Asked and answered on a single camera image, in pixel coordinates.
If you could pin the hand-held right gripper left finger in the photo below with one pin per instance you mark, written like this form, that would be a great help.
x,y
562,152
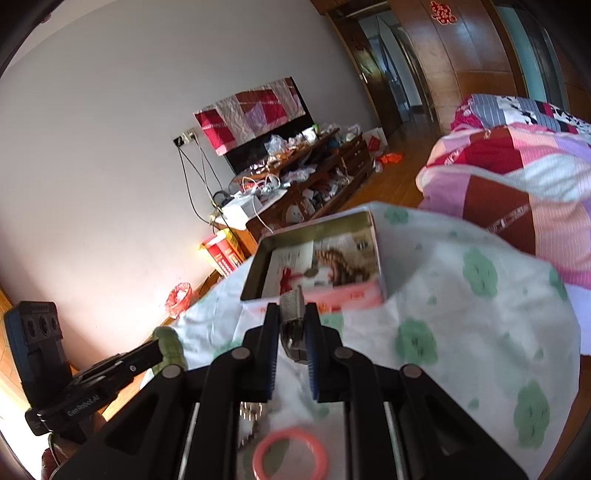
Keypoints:
x,y
272,355

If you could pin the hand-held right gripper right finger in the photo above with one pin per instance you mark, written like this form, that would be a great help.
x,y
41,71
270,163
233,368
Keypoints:
x,y
316,357

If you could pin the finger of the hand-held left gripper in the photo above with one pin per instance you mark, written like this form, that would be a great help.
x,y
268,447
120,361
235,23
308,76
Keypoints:
x,y
134,361

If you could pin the silver mesh watch band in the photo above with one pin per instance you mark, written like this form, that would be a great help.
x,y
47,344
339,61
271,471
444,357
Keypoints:
x,y
292,318

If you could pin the rectangular metal tin box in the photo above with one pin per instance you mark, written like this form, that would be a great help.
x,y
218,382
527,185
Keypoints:
x,y
318,263

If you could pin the pink bangle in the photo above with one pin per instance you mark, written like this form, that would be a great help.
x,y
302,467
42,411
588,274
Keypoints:
x,y
277,450

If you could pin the white bin with red bag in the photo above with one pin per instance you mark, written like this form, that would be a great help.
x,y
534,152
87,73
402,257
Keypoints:
x,y
179,297

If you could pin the red and yellow carton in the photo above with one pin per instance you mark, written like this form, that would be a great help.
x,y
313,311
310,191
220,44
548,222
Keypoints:
x,y
224,254

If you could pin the white cardboard box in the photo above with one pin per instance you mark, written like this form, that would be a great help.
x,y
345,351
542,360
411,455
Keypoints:
x,y
239,205

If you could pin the wooden television cabinet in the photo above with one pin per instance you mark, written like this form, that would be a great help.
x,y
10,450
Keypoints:
x,y
318,184

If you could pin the orange bag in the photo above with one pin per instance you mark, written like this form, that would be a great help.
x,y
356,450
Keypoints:
x,y
388,159

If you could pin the black television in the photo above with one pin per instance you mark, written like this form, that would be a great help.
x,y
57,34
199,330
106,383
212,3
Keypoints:
x,y
272,138

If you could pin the red patchwork cloth cover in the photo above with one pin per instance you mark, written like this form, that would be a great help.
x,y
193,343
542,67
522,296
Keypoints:
x,y
251,113

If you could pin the pink patchwork quilt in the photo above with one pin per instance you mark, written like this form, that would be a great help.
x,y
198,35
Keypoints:
x,y
517,184

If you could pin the wooden room door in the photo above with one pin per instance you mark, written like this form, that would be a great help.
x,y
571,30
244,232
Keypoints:
x,y
369,78

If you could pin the wooden wardrobe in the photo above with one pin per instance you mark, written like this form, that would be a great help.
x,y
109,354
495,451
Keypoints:
x,y
466,50

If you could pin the red paper decoration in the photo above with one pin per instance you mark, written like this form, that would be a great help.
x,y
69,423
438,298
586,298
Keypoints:
x,y
443,12

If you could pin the wall power socket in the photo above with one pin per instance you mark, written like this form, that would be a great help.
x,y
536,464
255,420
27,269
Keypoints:
x,y
185,138

